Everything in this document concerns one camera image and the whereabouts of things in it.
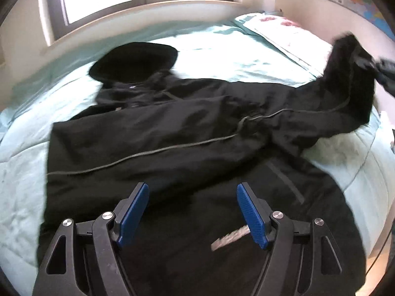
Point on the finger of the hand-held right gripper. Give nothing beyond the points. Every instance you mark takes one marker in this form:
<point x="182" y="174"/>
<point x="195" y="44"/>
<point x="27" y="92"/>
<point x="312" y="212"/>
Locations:
<point x="365" y="62"/>

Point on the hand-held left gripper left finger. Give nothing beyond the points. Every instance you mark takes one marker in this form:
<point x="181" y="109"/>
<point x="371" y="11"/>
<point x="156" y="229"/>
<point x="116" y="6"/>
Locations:
<point x="133" y="214"/>

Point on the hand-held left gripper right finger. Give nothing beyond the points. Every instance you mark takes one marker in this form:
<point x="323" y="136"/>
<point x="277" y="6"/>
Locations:
<point x="252" y="214"/>

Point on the black hooded jacket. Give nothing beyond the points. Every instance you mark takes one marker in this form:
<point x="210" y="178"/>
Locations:
<point x="172" y="135"/>

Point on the floral white pillow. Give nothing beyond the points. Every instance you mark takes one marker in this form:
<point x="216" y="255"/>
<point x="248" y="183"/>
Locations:
<point x="293" y="41"/>

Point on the teal bed blanket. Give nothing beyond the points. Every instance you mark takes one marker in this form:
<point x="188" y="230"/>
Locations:
<point x="234" y="58"/>

